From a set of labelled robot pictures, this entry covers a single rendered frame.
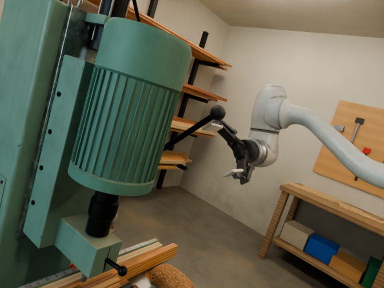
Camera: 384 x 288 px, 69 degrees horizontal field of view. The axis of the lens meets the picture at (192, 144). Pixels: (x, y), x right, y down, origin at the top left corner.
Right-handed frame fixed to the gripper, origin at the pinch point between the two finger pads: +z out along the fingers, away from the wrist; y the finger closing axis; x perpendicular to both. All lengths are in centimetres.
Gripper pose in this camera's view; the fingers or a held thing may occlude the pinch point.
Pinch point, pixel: (219, 149)
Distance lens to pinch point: 72.8
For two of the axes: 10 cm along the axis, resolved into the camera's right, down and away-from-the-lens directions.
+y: -3.7, -8.8, 3.0
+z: -5.5, -0.5, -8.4
